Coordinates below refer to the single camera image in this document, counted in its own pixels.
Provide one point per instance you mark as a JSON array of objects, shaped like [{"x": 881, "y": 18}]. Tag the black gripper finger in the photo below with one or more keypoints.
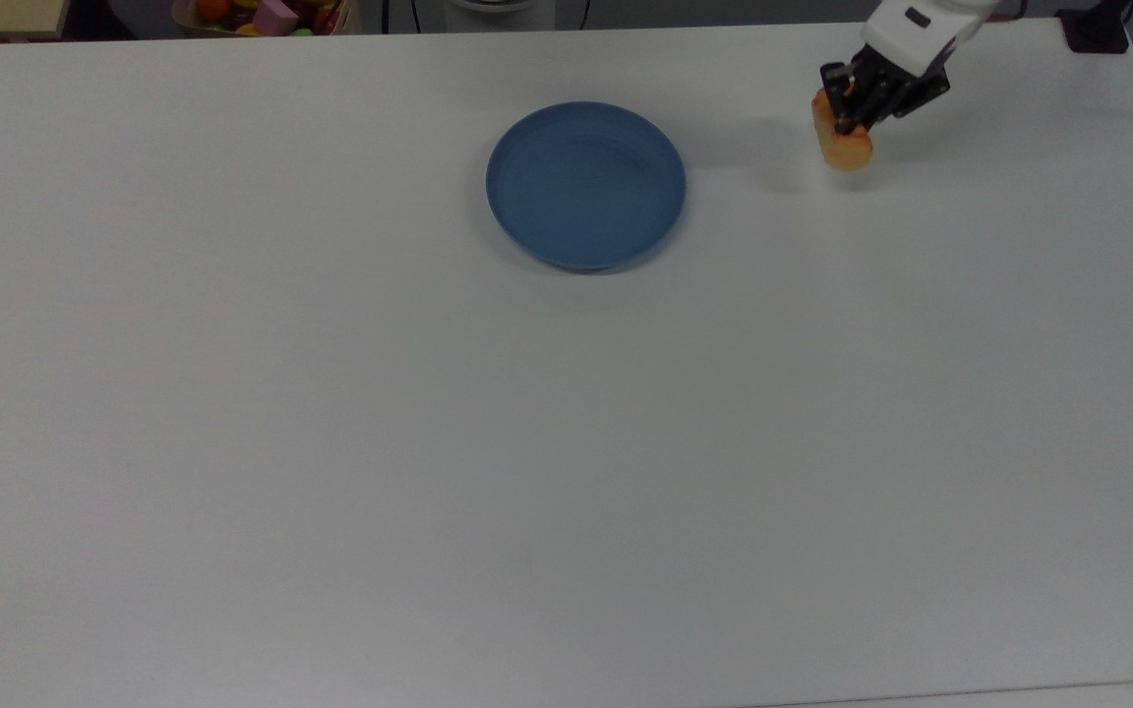
[
  {"x": 837, "y": 93},
  {"x": 906, "y": 93}
]

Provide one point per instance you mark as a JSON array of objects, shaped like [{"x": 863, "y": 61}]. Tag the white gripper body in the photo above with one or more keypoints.
[{"x": 911, "y": 31}]

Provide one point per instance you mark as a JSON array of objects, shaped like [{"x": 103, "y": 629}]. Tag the orange bread roll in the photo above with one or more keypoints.
[{"x": 847, "y": 147}]

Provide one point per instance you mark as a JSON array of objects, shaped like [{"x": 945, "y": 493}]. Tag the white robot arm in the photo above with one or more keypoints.
[{"x": 987, "y": 6}]

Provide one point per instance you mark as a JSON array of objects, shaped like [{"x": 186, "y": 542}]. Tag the black clamp stand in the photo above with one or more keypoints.
[{"x": 1098, "y": 25}]

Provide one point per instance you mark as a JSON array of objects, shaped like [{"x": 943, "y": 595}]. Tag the blue round plate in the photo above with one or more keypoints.
[{"x": 586, "y": 187}]

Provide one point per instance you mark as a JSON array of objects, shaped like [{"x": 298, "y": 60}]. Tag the pink toy block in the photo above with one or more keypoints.
[{"x": 274, "y": 16}]

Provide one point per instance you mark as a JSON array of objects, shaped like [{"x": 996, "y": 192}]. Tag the box of toy food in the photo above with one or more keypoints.
[{"x": 262, "y": 15}]

